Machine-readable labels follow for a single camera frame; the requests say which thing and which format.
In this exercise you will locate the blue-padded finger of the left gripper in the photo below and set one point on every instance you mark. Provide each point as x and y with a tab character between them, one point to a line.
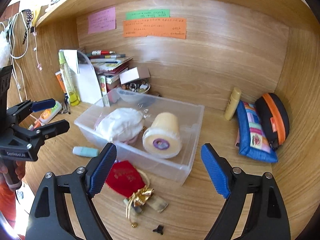
38	106

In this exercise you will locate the orange tube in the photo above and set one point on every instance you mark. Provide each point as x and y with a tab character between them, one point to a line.
60	80

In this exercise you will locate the green sticky note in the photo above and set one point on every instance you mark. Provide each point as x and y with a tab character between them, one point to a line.
151	13

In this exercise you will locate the smudged cream eraser block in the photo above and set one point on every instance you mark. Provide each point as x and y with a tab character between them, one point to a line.
157	203

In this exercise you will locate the white paper sheets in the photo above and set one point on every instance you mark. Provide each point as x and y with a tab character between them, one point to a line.
84	78

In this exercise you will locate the yellow lotion tube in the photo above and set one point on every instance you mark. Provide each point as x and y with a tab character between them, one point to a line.
233	103

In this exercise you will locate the white fluffy item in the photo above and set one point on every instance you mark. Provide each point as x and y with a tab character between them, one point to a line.
4	50

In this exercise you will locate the red velvet pouch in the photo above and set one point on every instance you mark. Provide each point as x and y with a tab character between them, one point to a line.
124	179

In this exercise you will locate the orange sticky note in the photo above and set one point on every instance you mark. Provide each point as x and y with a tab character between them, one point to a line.
172	27

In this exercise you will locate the pink sticky note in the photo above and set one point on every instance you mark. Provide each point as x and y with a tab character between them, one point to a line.
101	21

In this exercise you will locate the blue patchwork pouch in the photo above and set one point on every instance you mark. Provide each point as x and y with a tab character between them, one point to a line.
252	142

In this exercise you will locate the pink round lidded container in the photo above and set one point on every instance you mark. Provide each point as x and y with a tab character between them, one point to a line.
122	129

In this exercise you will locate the black orange zipper case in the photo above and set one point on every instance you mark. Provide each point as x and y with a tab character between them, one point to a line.
274	119

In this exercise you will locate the clear plastic storage bin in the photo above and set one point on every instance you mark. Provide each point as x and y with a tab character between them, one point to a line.
190	118

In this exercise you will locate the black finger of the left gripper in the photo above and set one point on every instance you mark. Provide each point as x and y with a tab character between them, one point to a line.
54	129

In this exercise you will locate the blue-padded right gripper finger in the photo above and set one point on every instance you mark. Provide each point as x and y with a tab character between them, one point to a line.
267	217

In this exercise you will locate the small black binder clip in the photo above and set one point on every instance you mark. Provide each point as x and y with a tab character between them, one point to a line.
159	229

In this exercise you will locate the small white cardboard box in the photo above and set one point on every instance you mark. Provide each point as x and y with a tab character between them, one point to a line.
137	73

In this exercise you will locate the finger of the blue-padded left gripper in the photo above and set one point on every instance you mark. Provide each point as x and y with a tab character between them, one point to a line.
49	217

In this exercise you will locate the stack of books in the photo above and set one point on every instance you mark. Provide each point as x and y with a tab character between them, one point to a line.
109	66

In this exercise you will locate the light teal tube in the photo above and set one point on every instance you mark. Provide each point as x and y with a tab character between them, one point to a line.
85	152

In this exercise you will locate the yellow-green spray bottle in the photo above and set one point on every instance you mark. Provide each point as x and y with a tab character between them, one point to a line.
67	80

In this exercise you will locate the beige tub with clear lid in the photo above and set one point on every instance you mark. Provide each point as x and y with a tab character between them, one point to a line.
162	139

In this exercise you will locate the gold ribbon bow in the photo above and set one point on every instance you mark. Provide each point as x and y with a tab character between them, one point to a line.
138	198

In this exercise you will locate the bowl of trinkets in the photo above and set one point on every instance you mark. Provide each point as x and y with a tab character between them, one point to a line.
138	86

